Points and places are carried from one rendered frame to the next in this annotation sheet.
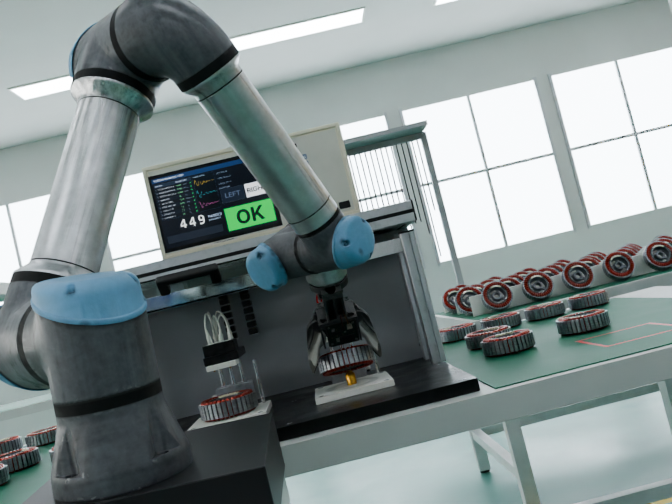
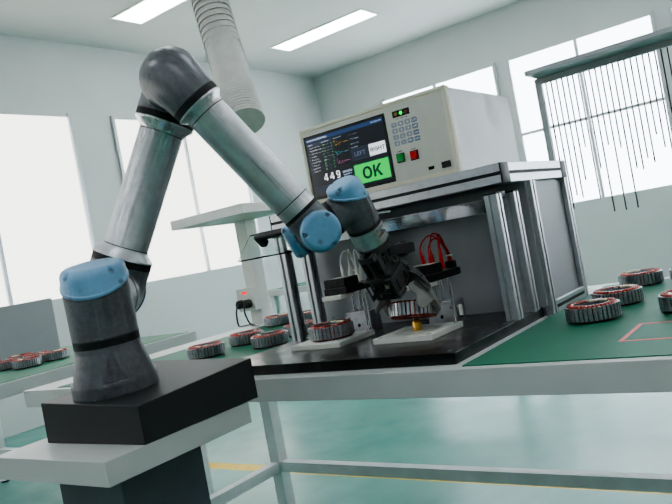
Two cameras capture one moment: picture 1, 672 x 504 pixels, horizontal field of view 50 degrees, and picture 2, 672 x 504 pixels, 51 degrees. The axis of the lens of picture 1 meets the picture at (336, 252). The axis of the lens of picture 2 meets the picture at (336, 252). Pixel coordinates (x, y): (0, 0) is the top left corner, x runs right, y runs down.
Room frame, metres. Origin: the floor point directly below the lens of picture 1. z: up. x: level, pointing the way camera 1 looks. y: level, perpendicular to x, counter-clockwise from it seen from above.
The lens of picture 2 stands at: (0.11, -0.84, 1.00)
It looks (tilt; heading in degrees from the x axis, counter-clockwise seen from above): 0 degrees down; 39
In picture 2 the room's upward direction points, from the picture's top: 11 degrees counter-clockwise
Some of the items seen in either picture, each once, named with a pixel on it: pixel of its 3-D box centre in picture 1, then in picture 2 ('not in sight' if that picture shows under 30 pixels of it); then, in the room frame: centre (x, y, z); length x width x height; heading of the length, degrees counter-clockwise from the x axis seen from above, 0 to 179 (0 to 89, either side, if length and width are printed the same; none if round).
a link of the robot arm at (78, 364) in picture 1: (92, 330); (98, 297); (0.82, 0.29, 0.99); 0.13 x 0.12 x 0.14; 46
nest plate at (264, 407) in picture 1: (231, 417); (333, 340); (1.42, 0.27, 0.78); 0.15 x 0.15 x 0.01; 3
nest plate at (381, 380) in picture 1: (353, 386); (418, 332); (1.43, 0.03, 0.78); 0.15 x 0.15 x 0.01; 3
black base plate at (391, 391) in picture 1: (294, 409); (378, 342); (1.44, 0.15, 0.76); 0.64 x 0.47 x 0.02; 93
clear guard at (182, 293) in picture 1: (203, 286); (316, 235); (1.42, 0.27, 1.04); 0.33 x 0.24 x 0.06; 3
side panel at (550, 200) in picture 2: not in sight; (555, 242); (1.84, -0.16, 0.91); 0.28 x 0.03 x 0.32; 3
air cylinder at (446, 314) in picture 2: (347, 368); (446, 311); (1.57, 0.04, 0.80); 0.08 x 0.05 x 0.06; 93
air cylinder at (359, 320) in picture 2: (236, 396); (364, 320); (1.56, 0.28, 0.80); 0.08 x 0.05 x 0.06; 93
